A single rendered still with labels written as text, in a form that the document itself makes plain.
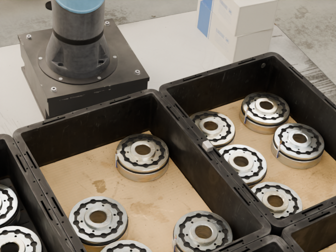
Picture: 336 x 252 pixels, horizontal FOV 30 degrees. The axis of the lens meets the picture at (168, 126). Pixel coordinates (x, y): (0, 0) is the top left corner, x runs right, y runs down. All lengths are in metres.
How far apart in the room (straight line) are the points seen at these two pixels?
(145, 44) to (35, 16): 1.45
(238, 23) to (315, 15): 1.75
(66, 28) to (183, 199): 0.48
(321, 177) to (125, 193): 0.39
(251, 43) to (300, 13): 1.66
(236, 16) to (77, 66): 0.45
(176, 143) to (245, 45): 0.58
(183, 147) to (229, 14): 0.58
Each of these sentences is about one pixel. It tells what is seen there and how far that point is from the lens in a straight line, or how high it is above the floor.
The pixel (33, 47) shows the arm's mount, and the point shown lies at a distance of 1.56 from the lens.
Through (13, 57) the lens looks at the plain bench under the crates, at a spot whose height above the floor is 0.70.
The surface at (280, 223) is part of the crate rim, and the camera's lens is 1.04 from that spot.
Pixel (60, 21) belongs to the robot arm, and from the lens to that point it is 1.41.
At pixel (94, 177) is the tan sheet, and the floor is 0.83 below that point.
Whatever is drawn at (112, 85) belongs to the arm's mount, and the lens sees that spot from 1.46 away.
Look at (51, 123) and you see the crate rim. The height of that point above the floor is 0.93.
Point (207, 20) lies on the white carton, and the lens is 1.78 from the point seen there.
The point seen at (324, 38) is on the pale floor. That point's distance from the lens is 3.21.
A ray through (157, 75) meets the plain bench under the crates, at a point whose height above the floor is 0.70.
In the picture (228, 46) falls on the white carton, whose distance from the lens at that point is 1.72.
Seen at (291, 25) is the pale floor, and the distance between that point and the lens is 3.25.
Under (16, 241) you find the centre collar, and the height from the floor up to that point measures 0.87.
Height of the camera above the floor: 1.72
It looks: 43 degrees down
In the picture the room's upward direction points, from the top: 6 degrees clockwise
